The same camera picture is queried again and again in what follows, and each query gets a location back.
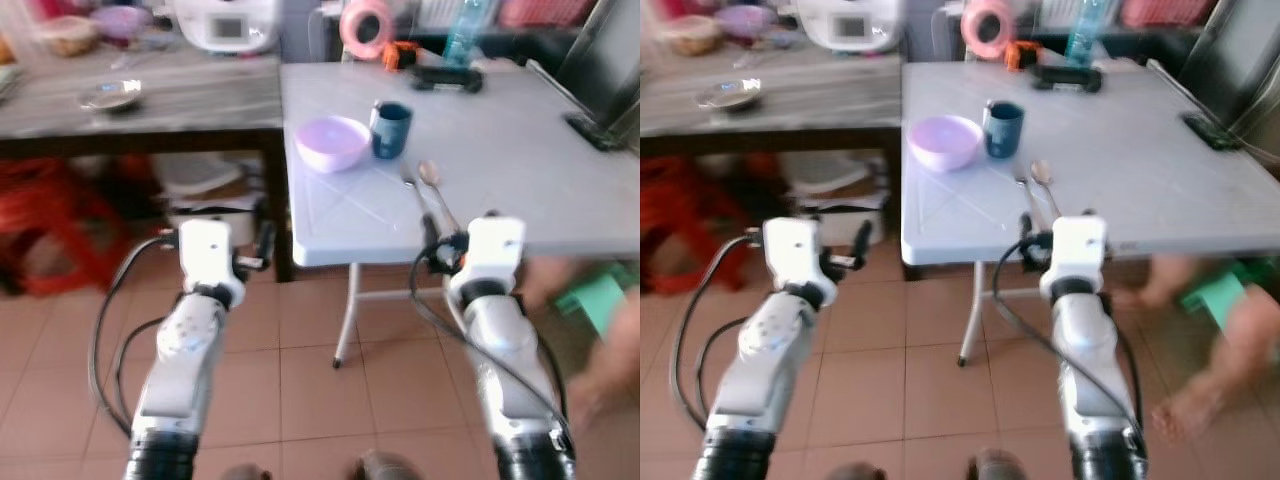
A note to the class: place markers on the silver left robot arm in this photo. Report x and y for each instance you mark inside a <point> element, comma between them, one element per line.
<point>760,360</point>
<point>180,370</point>

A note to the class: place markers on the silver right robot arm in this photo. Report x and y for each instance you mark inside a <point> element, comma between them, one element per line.
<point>505,350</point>
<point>1085,340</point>

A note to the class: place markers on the white storage box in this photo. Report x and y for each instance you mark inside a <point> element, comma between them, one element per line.
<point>215,215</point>
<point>840,212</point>

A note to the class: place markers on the metal fork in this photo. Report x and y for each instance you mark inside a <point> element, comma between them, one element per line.
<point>1022,190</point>
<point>412,185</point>

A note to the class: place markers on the metal spoon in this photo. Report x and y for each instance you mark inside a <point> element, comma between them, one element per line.
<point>1042,172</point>
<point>430,173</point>

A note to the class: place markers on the white plastic tub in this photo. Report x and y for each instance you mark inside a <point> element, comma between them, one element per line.
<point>200,172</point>
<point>820,172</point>

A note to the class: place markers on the white folding table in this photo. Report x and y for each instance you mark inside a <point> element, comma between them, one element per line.
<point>500,170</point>
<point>1130,170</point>

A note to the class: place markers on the dark blue cup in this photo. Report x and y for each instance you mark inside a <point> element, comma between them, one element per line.
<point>1004,130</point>
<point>391,130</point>

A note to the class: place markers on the person bare leg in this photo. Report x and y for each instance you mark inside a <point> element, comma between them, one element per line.
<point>1150,285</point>
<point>545,285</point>
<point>1230,360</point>
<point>610,360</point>

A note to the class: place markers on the purple plastic bowl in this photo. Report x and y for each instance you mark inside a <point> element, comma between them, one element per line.
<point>120,20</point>
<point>743,20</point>
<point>333,142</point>
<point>945,142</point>

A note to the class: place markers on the dark wooden table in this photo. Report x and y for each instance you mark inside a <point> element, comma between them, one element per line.
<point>190,100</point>
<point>810,100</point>

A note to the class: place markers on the black power strip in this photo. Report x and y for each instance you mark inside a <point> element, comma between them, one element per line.
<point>448,79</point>
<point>1066,79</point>

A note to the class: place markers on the green plastic stool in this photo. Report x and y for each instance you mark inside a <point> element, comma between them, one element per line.
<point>595,300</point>
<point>1215,298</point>

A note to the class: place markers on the red plastic stool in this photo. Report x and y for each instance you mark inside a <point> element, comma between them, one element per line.
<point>685,215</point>
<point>50,220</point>

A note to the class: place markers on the orange black tool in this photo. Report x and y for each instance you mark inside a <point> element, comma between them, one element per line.
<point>400,55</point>
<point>1022,55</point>

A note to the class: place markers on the blue water bottle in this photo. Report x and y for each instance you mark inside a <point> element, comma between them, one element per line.
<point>463,35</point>
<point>1085,35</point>

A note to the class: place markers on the shiny metal plate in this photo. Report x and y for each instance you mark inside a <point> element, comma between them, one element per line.
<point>110,95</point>
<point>730,94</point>

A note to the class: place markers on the pink round mirror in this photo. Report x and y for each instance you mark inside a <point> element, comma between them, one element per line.
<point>972,30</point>
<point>350,30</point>

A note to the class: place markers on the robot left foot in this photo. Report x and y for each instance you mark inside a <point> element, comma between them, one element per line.
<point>245,472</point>
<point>855,472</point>

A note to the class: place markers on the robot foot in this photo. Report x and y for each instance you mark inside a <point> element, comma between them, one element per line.
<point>998,467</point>
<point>245,472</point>
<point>388,467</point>
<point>855,472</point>

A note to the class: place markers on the white kitchen machine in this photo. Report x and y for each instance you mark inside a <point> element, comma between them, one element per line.
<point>850,25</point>
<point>228,25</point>

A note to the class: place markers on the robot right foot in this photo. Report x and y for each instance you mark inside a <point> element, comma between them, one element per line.
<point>998,467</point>
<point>388,467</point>

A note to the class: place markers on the red plastic crate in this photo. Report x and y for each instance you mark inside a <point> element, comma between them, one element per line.
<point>1165,12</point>
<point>545,12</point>

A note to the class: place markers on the dark grey cabinet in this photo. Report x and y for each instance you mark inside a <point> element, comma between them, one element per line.
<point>1235,50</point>
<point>610,50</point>

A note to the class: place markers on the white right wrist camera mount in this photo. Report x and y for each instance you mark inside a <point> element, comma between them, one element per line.
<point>1078,250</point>
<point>497,250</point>

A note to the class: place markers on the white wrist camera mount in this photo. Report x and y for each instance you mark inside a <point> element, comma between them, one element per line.
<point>1078,250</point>
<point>207,250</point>
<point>497,250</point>
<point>795,250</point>

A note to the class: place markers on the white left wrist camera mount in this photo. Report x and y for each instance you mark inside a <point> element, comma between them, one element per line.
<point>207,250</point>
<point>795,250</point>

